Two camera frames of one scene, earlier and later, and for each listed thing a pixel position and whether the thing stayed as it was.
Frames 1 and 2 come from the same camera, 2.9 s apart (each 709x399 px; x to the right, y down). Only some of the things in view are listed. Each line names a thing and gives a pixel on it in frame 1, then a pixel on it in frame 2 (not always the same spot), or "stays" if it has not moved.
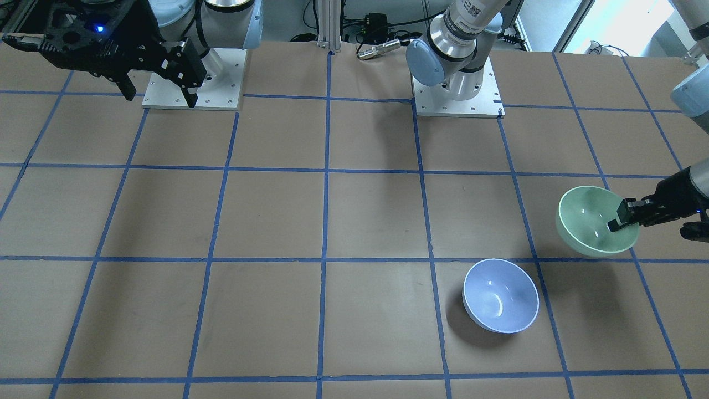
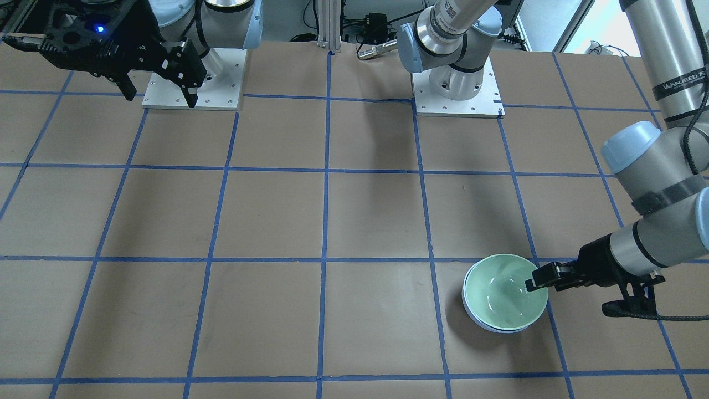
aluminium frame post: [329, 37] stays
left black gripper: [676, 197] → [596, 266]
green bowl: [582, 219] → [496, 295]
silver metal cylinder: [379, 49] stays
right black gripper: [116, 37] stays
